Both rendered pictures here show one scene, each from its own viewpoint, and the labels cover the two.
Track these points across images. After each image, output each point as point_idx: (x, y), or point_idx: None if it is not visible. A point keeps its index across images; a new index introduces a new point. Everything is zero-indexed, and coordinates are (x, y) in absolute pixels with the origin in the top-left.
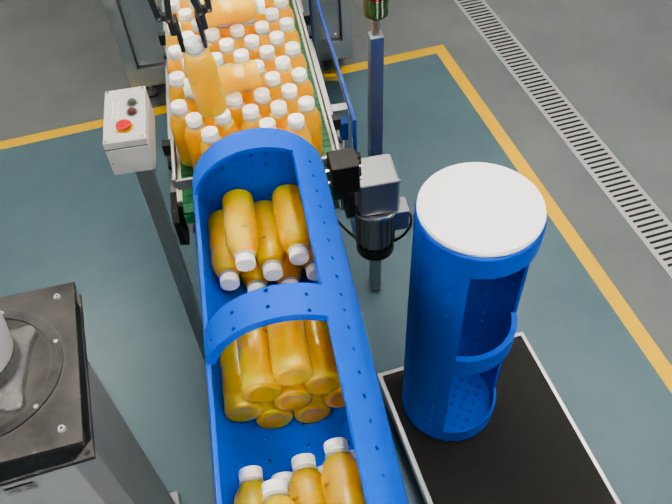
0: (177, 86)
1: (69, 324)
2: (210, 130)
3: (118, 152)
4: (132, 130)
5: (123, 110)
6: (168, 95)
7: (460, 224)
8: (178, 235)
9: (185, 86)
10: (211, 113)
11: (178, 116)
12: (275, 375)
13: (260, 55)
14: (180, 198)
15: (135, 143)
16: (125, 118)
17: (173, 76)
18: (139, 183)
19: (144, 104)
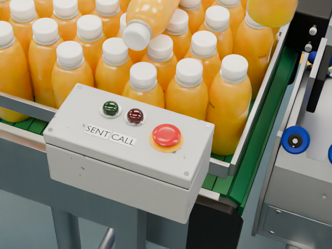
0: (81, 63)
1: None
2: (234, 61)
3: (196, 178)
4: (183, 132)
5: (119, 126)
6: (27, 103)
7: None
8: (237, 241)
9: (144, 36)
10: (295, 12)
11: (154, 87)
12: None
13: None
14: (214, 193)
15: (208, 144)
16: (144, 130)
17: (68, 52)
18: (137, 231)
19: (126, 98)
